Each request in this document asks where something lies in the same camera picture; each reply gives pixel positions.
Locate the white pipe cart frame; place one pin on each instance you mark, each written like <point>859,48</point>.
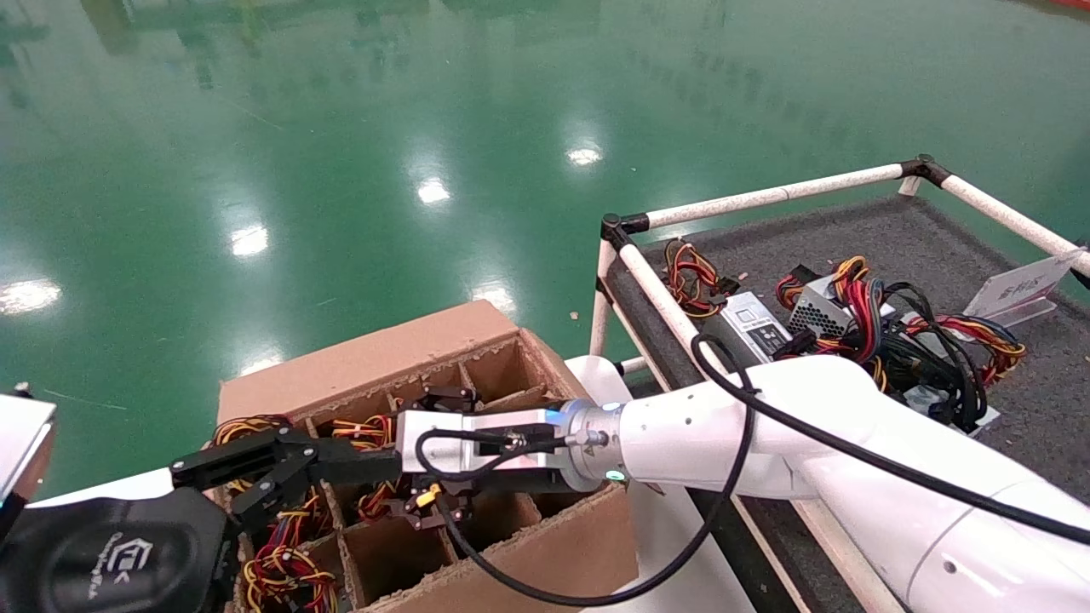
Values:
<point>766,194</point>

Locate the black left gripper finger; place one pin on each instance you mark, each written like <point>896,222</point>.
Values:
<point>281,460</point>

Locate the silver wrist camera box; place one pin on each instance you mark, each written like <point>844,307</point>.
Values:
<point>443,451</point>
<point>21,434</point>

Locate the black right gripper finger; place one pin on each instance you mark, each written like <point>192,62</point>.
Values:
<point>438,509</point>
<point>450,398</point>

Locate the white acrylic sign plate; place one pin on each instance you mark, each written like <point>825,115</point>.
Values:
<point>1013,294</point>

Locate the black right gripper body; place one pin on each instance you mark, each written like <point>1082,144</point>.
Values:
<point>511,483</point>

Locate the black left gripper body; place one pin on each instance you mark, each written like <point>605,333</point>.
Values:
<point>102,553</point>

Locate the grey felt cart mat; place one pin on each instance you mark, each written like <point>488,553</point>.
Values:
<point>1047,409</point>

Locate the cardboard box with dividers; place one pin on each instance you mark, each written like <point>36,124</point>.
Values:
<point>366,358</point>

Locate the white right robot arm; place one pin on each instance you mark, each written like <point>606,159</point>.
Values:
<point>809,426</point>

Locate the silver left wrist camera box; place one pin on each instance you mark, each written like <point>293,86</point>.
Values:
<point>21,434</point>

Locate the silver power supply with label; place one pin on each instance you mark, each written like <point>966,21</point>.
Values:
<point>754,328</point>

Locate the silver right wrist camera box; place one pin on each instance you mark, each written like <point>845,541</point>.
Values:
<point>443,451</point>

